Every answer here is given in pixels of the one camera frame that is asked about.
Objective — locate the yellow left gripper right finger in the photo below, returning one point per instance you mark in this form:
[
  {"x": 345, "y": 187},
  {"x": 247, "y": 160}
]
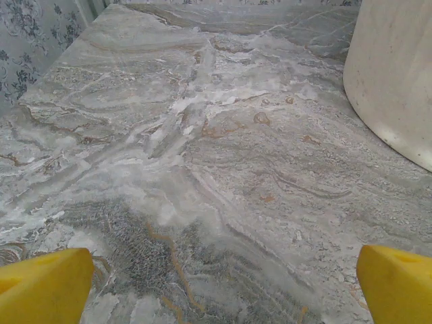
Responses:
[{"x": 401, "y": 290}]

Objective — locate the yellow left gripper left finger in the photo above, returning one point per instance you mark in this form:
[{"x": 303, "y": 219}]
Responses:
[{"x": 44, "y": 290}]

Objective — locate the white round bin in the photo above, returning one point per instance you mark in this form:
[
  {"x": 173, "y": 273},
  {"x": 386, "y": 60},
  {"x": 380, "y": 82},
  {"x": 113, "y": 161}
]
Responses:
[{"x": 391, "y": 67}]

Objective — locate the aluminium frame post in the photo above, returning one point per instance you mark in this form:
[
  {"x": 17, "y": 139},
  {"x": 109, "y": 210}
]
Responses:
[{"x": 92, "y": 10}]

